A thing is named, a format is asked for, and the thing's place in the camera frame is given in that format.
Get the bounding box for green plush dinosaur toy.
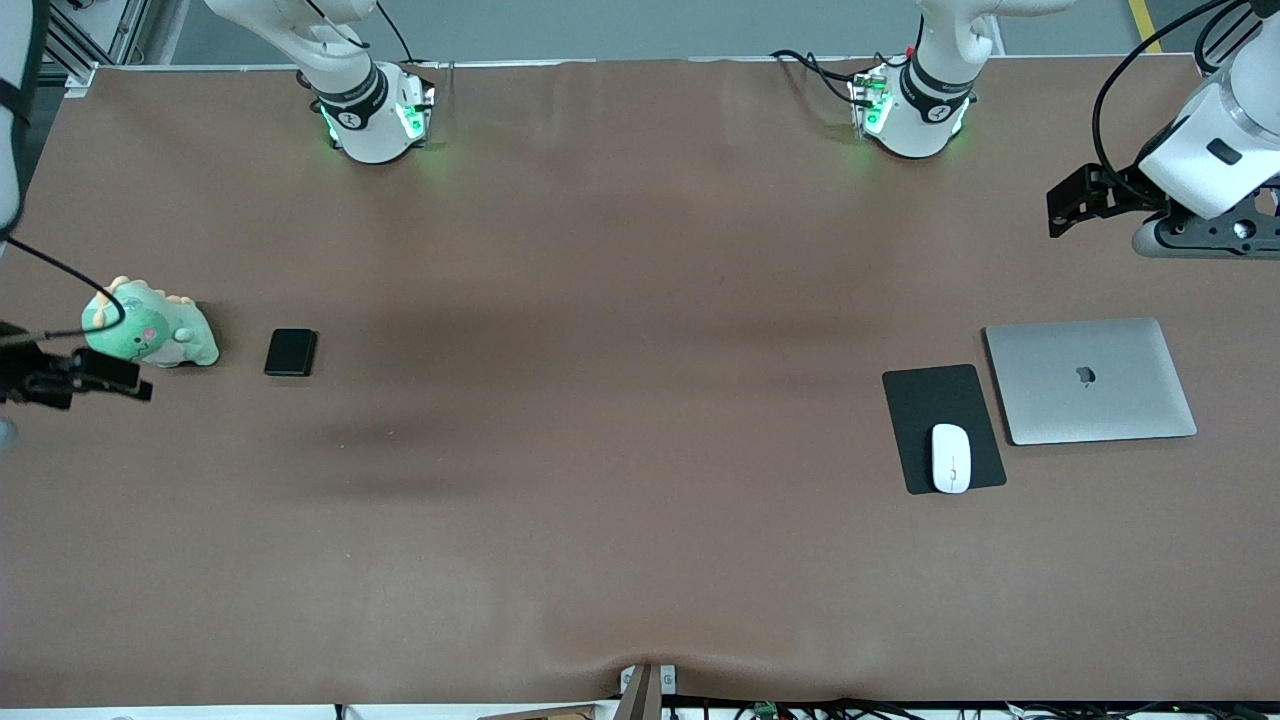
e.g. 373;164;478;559
81;276;221;369

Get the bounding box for black mouse pad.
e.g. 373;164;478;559
881;364;1008;496

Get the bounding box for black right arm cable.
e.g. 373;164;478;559
0;236;128;346

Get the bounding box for black right base cable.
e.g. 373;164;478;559
373;0;418;65

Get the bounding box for aluminium frame structure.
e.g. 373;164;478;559
44;0;153;93

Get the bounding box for white computer mouse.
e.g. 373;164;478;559
930;423;973;495

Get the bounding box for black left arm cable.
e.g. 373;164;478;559
1091;0;1263;189

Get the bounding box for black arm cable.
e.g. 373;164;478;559
1091;0;1263;189
0;236;128;346

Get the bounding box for silver laptop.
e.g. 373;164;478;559
982;317;1199;447

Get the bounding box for brown table cover sheet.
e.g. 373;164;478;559
0;55;1280;707

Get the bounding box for black left base cables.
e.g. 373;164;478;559
769;47;867;109

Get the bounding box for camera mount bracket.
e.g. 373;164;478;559
618;662;679;720

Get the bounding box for black phone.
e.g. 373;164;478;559
263;328;319;379

